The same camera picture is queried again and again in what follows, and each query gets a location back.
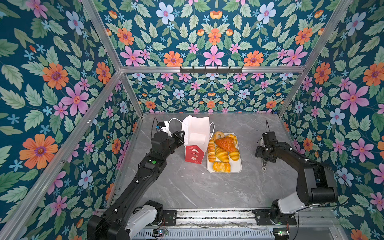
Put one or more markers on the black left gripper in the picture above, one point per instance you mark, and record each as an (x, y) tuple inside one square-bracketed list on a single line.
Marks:
[(179, 139)]

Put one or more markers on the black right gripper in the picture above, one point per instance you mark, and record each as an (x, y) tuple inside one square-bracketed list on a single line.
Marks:
[(258, 152)]

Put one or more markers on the metal tongs with white tips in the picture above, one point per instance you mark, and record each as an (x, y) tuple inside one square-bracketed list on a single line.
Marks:
[(264, 164)]

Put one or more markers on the red white paper bag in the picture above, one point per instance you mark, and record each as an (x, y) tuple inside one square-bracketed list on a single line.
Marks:
[(197, 137)]

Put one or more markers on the small yellow fake bread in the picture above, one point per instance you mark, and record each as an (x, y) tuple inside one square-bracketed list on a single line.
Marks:
[(234, 156)]

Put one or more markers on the round fluted fake bread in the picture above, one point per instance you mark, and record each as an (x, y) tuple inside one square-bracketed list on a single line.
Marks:
[(233, 137)]

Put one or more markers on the long striped fake bread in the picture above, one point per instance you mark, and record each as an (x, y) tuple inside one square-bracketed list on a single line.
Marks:
[(211, 151)]

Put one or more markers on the tan ring bagel fake bread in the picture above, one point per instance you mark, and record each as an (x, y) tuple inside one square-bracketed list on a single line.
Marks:
[(218, 135)]

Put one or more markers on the orange croissant fake bread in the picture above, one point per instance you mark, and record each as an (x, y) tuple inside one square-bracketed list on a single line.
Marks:
[(227, 143)]

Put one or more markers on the pale ridged fake bread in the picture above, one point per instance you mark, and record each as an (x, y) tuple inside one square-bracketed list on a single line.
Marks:
[(221, 167)]

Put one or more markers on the yellow speckled fake bread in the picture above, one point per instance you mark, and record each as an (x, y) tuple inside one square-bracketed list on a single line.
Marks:
[(222, 155)]

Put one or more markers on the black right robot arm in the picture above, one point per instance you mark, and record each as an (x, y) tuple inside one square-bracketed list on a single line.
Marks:
[(315, 181)]

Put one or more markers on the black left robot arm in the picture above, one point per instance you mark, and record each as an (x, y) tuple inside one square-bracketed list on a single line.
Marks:
[(119, 222)]

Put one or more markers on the white rectangular tray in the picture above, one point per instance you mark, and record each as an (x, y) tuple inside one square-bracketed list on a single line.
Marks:
[(236, 166)]

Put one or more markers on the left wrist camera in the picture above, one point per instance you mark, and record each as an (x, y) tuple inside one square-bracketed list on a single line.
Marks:
[(164, 127)]

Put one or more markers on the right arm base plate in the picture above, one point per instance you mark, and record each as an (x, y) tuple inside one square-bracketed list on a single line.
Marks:
[(266, 217)]

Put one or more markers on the black hook rail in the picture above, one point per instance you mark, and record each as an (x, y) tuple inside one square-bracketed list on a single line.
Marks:
[(209, 70)]

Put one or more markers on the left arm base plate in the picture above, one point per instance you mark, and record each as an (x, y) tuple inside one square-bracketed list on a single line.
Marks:
[(166, 218)]

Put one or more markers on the aluminium front rail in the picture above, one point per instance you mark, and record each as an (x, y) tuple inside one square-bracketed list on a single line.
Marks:
[(244, 218)]

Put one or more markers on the white slotted cable duct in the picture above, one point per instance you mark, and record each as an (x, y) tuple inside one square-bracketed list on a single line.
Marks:
[(205, 234)]

